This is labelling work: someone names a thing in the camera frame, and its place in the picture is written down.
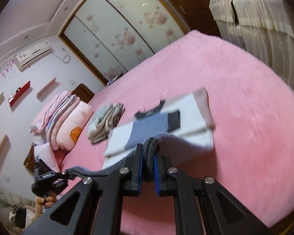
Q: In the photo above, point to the colour block knit sweater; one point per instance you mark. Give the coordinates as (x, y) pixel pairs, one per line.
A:
(183, 124)

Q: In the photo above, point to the folded grey knit clothes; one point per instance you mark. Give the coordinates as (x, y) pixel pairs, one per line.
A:
(103, 121)

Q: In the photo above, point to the folded pink quilt stack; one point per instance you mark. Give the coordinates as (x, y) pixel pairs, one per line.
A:
(61, 121)

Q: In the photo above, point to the floral sliding wardrobe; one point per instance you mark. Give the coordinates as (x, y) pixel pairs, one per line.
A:
(111, 37)

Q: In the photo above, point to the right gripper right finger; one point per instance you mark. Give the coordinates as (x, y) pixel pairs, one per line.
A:
(203, 206)

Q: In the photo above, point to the person's left hand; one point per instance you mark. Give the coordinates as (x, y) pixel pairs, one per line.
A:
(41, 202)

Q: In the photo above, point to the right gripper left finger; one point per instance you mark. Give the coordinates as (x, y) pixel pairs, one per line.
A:
(94, 204)

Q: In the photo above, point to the cream lace covered furniture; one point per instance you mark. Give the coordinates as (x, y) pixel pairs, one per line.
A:
(264, 28)

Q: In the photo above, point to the dark wooden headboard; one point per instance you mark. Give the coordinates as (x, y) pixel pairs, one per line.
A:
(84, 93)

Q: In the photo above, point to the pink square pillow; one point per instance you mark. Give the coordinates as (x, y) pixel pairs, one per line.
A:
(45, 153)

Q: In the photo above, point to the white air conditioner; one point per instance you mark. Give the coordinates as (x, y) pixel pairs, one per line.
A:
(24, 59)

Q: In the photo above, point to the dark brown wooden door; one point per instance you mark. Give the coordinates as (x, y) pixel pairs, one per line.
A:
(197, 15)

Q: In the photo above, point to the red wall shelf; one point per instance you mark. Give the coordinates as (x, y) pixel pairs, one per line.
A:
(19, 92)

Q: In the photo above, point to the pink wall shelf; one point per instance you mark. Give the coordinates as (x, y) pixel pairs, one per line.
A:
(45, 87)

